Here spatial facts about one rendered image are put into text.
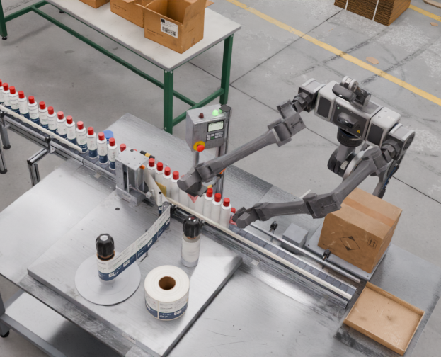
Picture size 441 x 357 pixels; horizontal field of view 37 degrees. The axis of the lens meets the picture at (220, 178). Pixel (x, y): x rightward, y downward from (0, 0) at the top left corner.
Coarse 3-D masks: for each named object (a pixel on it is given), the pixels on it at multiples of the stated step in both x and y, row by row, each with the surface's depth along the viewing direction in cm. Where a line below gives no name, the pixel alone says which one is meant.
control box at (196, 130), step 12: (204, 108) 308; (216, 108) 309; (192, 120) 302; (204, 120) 303; (216, 120) 305; (192, 132) 306; (204, 132) 307; (192, 144) 311; (204, 144) 313; (216, 144) 316
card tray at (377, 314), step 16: (368, 288) 319; (368, 304) 312; (384, 304) 313; (400, 304) 313; (352, 320) 305; (368, 320) 306; (384, 320) 306; (400, 320) 307; (416, 320) 308; (368, 336) 300; (384, 336) 300; (400, 336) 301; (400, 352) 293
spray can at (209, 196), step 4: (208, 188) 325; (208, 192) 324; (212, 192) 325; (204, 196) 328; (208, 196) 326; (212, 196) 327; (204, 200) 329; (208, 200) 326; (204, 204) 330; (208, 204) 328; (204, 208) 332; (208, 208) 331; (204, 212) 334; (208, 212) 333; (204, 216) 336; (208, 216) 335
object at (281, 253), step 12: (108, 168) 360; (216, 228) 334; (240, 228) 335; (240, 240) 330; (252, 240) 330; (276, 252) 325; (300, 264) 321; (324, 276) 317; (324, 288) 312; (348, 288) 312; (348, 300) 308
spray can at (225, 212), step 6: (228, 198) 321; (222, 204) 324; (228, 204) 321; (222, 210) 324; (228, 210) 323; (222, 216) 326; (228, 216) 326; (222, 222) 330; (228, 222) 330; (228, 228) 334
